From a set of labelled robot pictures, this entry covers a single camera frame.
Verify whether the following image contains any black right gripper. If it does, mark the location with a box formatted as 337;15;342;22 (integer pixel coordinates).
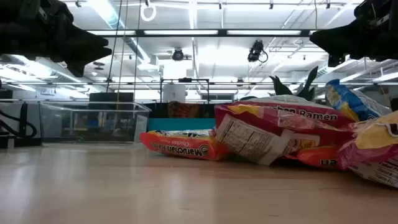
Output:
310;0;398;68

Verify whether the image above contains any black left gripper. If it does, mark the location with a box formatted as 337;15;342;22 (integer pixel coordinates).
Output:
0;0;113;78

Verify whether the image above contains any blue Maruchan noodle pack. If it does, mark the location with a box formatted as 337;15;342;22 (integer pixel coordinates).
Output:
325;78;392;123

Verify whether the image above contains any red Maruchan noodle pack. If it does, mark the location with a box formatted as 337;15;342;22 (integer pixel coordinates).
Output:
213;104;354;166
233;95;355;128

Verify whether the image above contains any pink Maruchan noodle pack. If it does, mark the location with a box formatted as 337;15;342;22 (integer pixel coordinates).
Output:
335;110;398;189

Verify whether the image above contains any orange Maruchan noodle pack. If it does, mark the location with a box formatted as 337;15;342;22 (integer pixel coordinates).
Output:
284;144;343;170
139;129;229;162

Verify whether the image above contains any black monitor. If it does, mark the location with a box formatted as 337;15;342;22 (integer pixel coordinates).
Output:
89;92;134;110

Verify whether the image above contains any green artificial plant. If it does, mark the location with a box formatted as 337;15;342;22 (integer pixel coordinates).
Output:
269;65;320;102

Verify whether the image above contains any clear plastic bin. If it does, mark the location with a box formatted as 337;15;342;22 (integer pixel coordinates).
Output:
39;101;152;144

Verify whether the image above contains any round black ceiling fixture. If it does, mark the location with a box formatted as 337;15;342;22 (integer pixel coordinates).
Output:
172;48;185;62

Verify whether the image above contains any white cylindrical container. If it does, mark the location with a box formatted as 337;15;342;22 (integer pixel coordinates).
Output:
162;83;187;103

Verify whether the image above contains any small teal bin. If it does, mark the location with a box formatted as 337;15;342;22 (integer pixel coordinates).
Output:
146;102;217;132

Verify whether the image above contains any black hanging cable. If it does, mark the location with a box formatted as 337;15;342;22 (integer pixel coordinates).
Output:
106;0;124;93

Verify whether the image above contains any white hanging ring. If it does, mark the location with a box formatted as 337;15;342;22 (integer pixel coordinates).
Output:
139;2;157;22

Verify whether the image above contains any black overhead camera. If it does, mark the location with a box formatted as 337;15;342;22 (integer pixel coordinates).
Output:
247;39;269;63

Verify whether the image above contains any distant black metal frame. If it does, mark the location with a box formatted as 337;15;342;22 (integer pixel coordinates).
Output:
160;78;210;104

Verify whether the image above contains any black aluminium rig frame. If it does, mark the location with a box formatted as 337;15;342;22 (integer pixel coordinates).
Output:
0;28;398;149

